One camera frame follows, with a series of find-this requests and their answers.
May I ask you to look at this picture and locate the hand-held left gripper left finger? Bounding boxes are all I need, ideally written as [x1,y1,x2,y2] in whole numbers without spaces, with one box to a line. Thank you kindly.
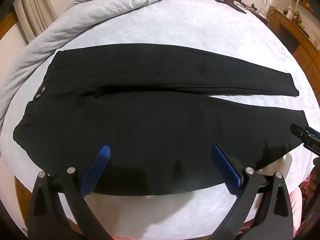
[27,144,112,240]

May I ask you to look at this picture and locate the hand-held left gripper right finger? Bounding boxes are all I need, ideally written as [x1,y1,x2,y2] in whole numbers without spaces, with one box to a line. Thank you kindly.
[207,144,294,240]

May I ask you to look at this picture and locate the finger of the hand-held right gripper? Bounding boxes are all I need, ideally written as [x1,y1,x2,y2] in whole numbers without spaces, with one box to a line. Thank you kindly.
[289,123,320,144]

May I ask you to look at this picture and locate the black pants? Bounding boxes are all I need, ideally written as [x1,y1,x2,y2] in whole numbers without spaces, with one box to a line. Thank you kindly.
[12,44,309,197]

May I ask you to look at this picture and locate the person's right hand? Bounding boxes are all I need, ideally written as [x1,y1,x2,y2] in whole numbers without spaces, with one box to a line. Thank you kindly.
[307,158,320,200]

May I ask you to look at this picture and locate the pink clothing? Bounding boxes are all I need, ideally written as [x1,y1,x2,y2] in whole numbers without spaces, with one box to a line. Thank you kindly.
[62,180,320,240]

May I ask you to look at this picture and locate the wooden desk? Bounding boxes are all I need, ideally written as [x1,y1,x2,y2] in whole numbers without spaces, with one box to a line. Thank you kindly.
[266,6,320,73]

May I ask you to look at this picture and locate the white bottle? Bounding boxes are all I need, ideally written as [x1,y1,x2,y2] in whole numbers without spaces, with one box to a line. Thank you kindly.
[286,0,300,20]

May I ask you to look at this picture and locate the power strip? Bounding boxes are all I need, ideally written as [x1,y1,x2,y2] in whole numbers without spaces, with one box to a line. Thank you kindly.
[251,8,268,18]

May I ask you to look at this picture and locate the grey comforter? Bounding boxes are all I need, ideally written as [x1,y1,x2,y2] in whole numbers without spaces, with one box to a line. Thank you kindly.
[0,0,208,130]

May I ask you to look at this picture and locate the beige curtain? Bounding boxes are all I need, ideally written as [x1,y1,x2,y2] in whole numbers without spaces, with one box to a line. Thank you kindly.
[14,0,85,46]

